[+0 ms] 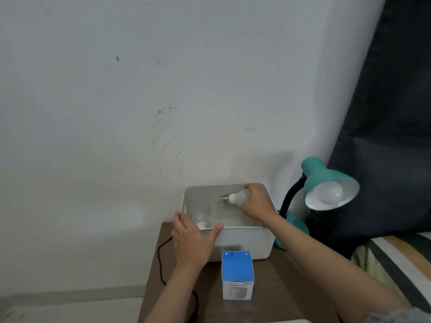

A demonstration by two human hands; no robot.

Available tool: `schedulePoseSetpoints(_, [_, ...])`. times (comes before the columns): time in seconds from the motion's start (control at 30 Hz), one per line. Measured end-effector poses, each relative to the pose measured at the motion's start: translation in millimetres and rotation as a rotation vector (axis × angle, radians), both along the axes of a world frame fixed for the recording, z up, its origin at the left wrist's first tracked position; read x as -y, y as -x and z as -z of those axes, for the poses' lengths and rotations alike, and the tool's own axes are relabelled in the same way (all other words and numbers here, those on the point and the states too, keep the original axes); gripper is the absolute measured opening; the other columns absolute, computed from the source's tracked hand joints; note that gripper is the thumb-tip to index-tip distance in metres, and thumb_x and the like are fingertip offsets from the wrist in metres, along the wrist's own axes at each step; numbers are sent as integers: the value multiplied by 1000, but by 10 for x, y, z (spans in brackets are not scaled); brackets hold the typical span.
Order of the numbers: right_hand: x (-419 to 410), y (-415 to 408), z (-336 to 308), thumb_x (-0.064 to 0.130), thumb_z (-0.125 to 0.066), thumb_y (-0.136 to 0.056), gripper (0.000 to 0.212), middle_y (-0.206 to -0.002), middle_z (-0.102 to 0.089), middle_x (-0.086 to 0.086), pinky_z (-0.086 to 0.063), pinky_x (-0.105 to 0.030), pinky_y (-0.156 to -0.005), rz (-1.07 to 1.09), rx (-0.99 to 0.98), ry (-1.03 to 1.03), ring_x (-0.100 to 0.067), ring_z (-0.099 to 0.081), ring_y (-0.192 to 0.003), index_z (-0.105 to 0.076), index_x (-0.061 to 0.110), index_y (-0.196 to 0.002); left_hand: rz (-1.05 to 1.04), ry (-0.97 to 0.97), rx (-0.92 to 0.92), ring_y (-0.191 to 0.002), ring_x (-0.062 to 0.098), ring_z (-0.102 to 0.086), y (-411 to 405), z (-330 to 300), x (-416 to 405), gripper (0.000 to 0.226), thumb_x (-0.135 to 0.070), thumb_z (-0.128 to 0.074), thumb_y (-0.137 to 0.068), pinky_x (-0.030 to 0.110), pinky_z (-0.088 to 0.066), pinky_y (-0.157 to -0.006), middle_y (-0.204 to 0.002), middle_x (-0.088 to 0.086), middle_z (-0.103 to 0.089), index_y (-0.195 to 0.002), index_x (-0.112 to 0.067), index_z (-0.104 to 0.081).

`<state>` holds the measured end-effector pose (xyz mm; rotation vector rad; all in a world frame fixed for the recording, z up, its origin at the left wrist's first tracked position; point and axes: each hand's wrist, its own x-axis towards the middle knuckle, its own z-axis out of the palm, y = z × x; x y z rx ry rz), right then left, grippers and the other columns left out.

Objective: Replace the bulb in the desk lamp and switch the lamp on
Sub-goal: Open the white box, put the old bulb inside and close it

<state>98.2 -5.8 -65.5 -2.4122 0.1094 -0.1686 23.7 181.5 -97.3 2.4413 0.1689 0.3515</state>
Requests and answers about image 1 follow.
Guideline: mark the person's left hand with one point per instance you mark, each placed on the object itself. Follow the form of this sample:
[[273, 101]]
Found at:
[[190, 243]]

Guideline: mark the person's right hand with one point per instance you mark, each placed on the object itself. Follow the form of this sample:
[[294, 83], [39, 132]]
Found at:
[[261, 206]]

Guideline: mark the person's right thumb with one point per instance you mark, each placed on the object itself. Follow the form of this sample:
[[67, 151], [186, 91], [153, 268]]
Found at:
[[245, 204]]

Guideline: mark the person's left thumb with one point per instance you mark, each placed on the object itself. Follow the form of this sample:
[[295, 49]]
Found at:
[[213, 231]]

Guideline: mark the white light bulb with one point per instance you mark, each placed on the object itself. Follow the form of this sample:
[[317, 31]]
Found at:
[[200, 219], [330, 193], [237, 198]]

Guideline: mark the white plastic bin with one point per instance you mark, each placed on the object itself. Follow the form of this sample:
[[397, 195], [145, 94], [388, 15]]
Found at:
[[245, 238]]

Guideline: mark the person's left forearm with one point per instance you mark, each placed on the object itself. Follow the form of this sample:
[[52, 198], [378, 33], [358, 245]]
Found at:
[[176, 294]]

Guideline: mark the person's right forearm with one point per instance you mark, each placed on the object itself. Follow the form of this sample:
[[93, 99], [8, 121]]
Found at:
[[323, 265]]

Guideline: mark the blue and white carton box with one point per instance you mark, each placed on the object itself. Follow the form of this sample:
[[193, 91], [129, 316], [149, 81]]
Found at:
[[237, 269]]

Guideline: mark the teal desk lamp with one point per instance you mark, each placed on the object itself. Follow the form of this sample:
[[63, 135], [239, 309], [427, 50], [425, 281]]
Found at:
[[320, 174]]

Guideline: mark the dark grey curtain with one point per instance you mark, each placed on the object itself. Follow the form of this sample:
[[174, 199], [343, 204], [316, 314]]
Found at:
[[387, 131]]

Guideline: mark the striped bed sheet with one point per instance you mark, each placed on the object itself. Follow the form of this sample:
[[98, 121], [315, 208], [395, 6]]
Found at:
[[397, 262]]

